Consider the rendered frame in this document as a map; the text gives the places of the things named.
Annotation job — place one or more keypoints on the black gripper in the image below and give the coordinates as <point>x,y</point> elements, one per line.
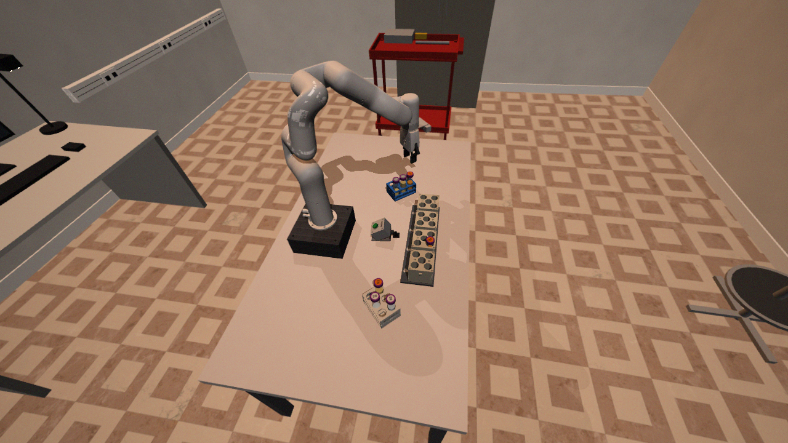
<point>409,139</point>

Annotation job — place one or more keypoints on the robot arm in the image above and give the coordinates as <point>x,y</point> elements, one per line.
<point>311,84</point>

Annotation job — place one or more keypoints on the blue tube rack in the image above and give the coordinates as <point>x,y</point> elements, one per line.
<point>392,192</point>

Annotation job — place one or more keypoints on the beige bucket adapter with holes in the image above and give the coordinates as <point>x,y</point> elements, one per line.
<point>428,202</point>
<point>421,265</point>
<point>419,239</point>
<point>426,220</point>

